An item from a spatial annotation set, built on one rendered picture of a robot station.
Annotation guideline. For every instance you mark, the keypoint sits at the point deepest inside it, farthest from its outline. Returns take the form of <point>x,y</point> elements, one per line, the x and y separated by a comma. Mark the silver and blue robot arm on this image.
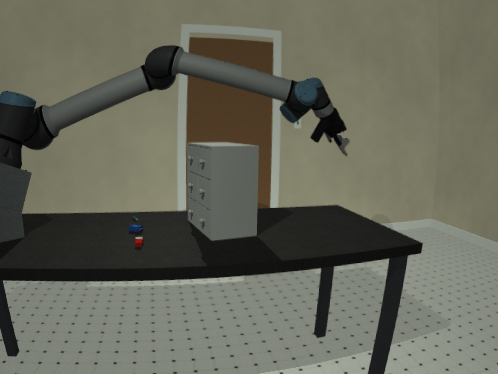
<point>19,125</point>

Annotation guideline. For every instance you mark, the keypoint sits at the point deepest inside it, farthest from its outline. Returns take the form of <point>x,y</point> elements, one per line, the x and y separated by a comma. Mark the grey chest of drawers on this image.
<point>234,190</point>

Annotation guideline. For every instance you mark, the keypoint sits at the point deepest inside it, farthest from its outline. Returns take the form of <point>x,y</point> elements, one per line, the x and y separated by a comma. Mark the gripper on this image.
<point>336,123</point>

